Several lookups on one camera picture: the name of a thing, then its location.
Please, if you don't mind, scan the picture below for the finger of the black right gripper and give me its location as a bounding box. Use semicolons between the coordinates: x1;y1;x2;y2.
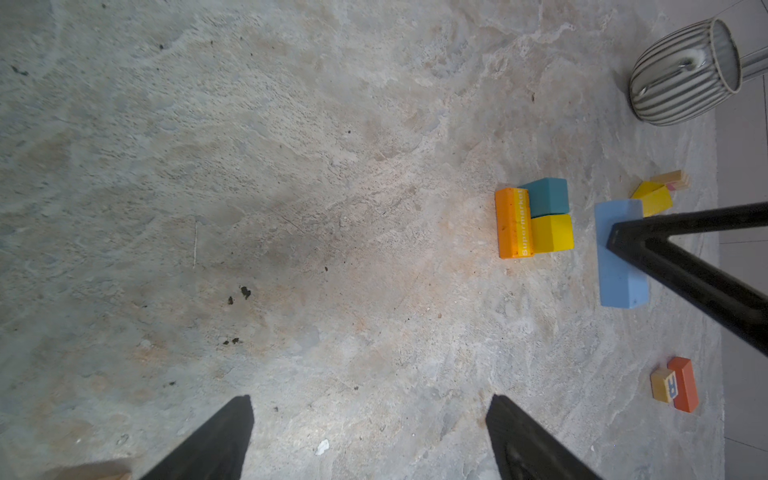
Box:
606;202;767;354

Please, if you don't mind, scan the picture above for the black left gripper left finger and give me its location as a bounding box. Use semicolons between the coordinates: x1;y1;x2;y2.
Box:
142;395;254;480

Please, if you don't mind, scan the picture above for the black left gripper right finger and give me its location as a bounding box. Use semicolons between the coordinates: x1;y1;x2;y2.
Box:
485;395;599;480

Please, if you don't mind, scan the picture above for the light blue wooden block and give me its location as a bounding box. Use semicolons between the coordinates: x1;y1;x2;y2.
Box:
595;199;649;309

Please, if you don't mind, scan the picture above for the yellow wooden cube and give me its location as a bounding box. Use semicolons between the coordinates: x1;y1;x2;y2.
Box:
531;214;574;254

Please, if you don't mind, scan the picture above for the teal wooden cube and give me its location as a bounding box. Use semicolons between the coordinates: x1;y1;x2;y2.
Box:
520;177;570;218

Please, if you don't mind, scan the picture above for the orange supermarket wooden block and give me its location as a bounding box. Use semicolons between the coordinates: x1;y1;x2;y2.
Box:
495;188;534;259

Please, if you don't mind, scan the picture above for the yellow rectangular wooden block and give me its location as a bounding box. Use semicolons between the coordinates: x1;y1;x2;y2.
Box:
631;181;674;217

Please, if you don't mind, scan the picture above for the natural wood block pink mark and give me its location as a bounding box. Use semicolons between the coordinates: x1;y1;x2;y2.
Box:
650;170;690;192

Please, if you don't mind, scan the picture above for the natural wood block left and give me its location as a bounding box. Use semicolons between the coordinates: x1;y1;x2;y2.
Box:
52;460;133;480

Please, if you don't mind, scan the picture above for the red wooden block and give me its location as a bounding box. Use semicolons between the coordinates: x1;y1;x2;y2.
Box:
667;357;699;413

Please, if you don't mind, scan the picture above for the striped ceramic mug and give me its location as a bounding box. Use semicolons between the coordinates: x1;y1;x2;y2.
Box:
628;17;743;126

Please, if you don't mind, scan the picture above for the aluminium corner post right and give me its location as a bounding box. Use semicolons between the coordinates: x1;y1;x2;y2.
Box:
740;46;768;82

